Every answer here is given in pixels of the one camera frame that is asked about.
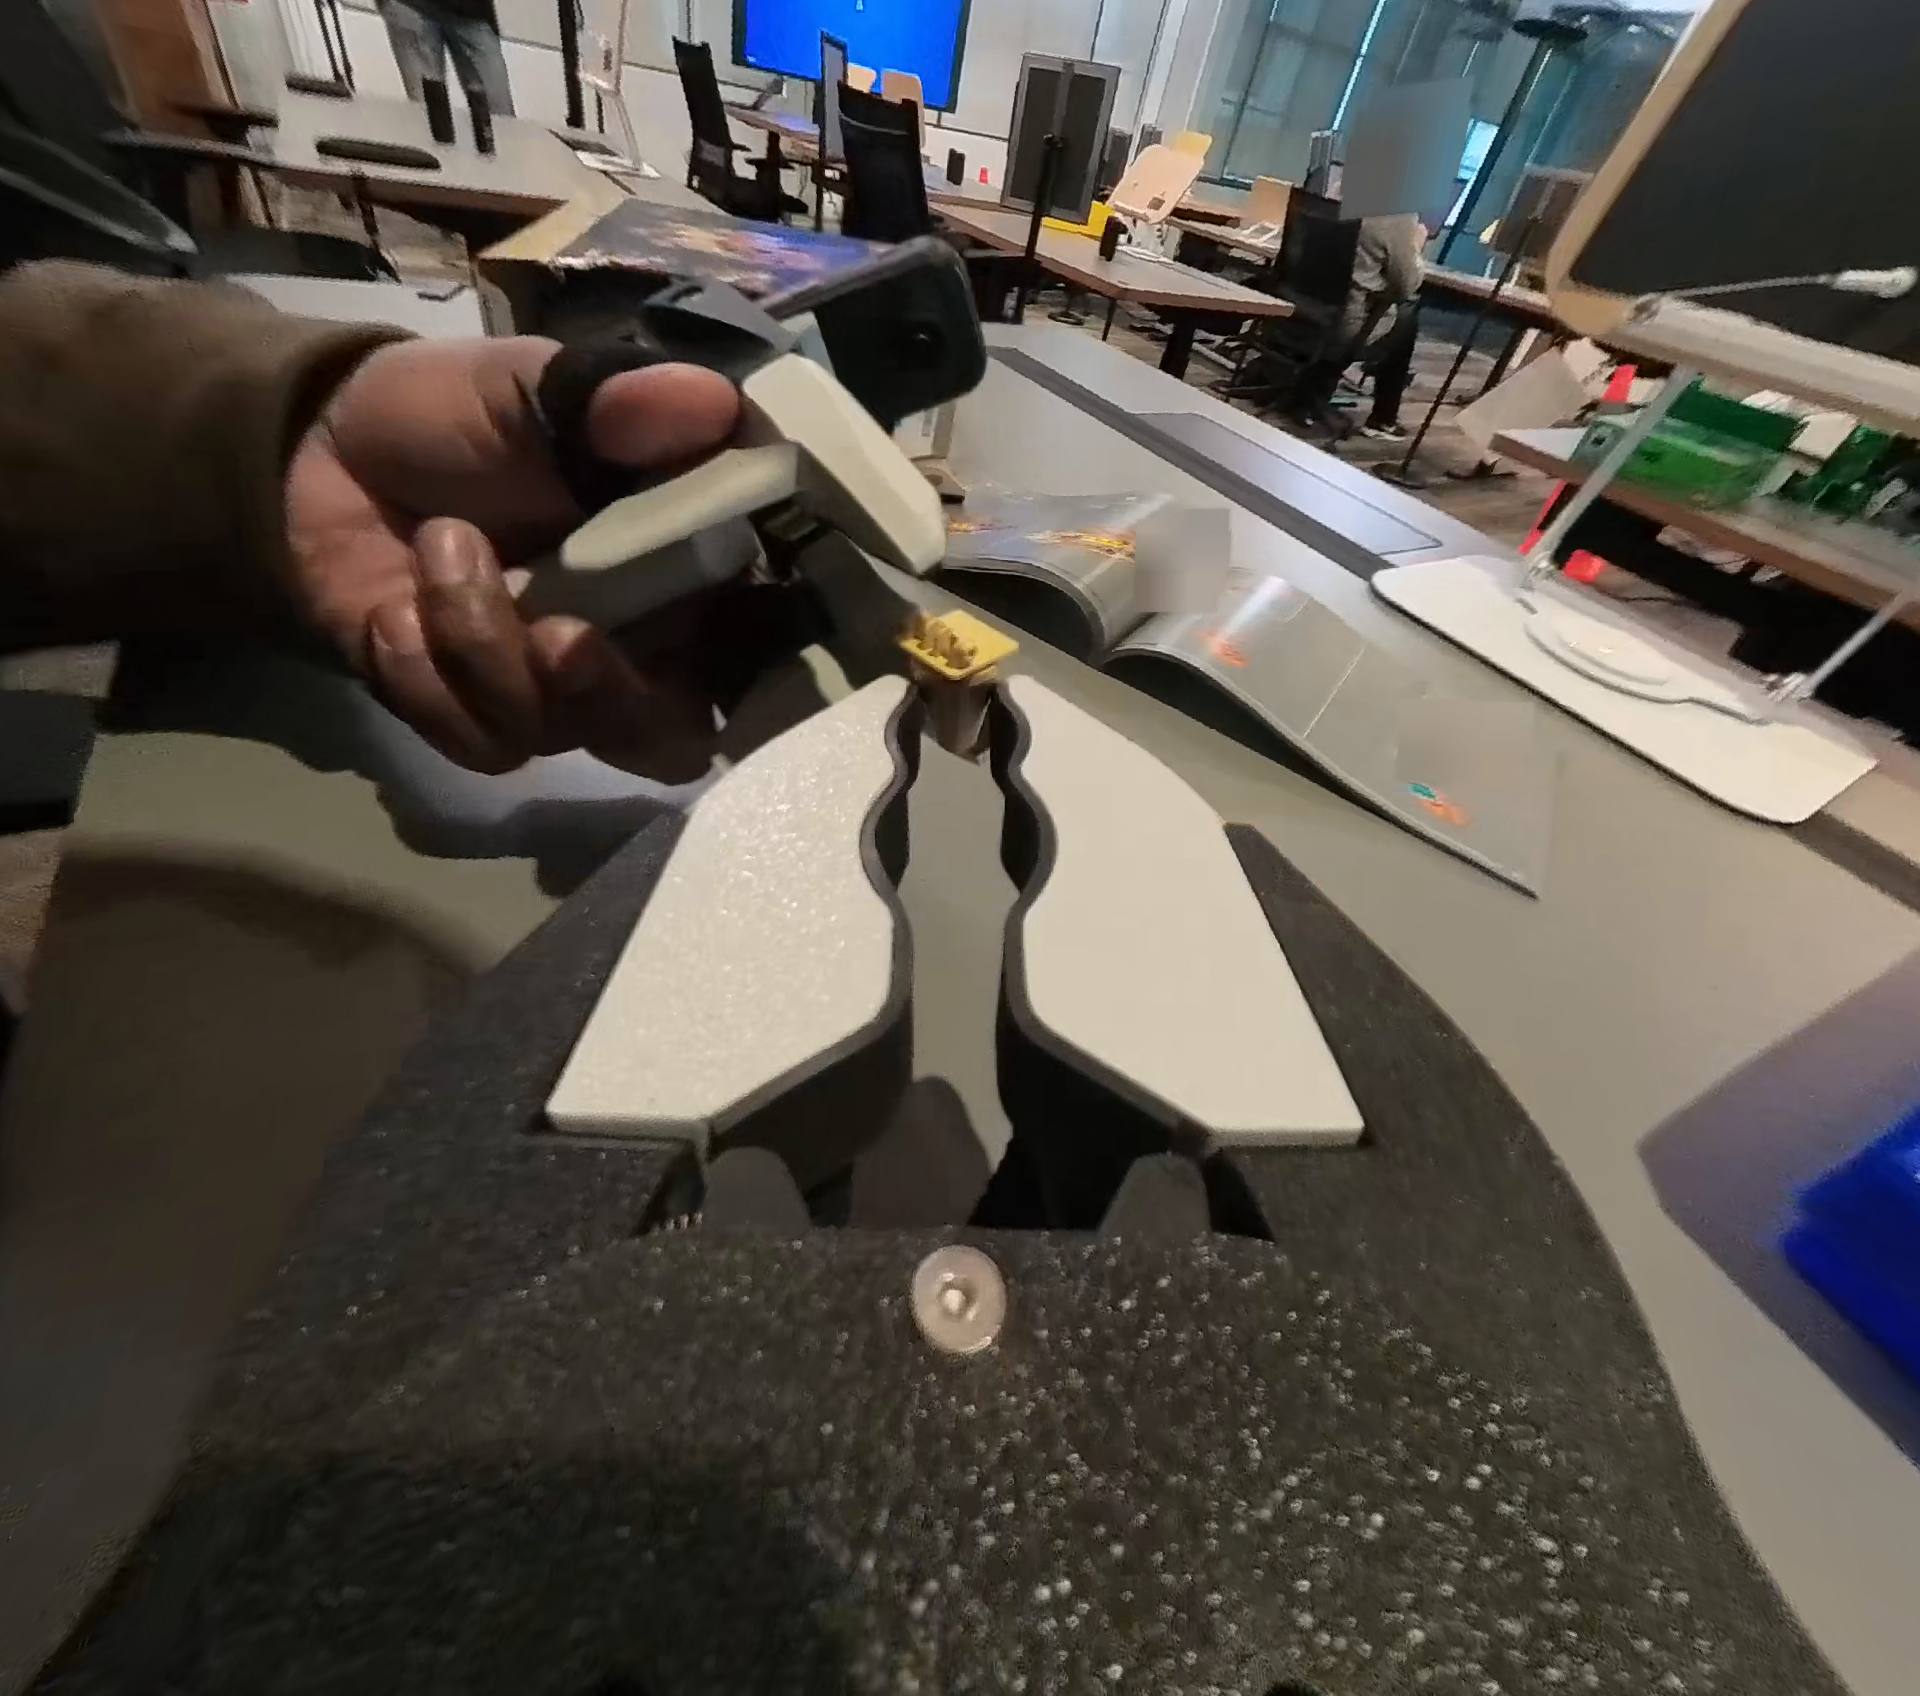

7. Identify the wood-framed black monitor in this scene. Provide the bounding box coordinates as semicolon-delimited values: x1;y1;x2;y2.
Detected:
1546;0;1920;437

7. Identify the small square toy brick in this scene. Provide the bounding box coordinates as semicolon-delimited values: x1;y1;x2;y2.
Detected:
895;614;1021;689

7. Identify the person's left hand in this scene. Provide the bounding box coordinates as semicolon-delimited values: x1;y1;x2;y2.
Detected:
285;334;747;783

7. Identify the green box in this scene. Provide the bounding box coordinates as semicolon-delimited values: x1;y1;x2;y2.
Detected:
1590;373;1811;513

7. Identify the blue plastic bin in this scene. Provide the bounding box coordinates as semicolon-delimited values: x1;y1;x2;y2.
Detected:
1781;1104;1920;1382

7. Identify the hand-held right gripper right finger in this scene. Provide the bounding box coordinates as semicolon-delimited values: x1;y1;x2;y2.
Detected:
997;673;1369;1157

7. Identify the printed toy box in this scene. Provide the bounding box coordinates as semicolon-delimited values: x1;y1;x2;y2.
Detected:
478;200;902;340

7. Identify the tan laptop stand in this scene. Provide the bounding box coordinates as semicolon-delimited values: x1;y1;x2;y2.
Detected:
1107;142;1214;233

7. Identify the person's left forearm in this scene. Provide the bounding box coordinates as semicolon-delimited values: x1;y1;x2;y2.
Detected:
0;255;429;655

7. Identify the black desktop monitor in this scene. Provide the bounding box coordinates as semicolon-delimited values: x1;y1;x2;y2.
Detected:
1000;54;1126;224

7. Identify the white monitor stand base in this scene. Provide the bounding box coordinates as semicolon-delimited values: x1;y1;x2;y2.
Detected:
1373;552;1880;826

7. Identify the grey desk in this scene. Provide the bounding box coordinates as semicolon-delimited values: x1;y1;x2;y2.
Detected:
0;272;1920;1696

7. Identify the black office chair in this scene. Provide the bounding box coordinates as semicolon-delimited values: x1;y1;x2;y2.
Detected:
669;38;805;223
836;80;940;245

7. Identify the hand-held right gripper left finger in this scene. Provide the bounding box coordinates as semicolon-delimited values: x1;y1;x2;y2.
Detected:
546;673;914;1152

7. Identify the grey instruction booklet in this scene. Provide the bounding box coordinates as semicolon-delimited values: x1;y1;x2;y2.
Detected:
938;489;1564;898

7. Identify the long office table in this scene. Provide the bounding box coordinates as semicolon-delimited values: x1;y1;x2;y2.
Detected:
930;195;1295;381

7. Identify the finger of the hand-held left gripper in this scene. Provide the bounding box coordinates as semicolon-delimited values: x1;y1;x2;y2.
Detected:
514;516;910;681
558;357;949;668

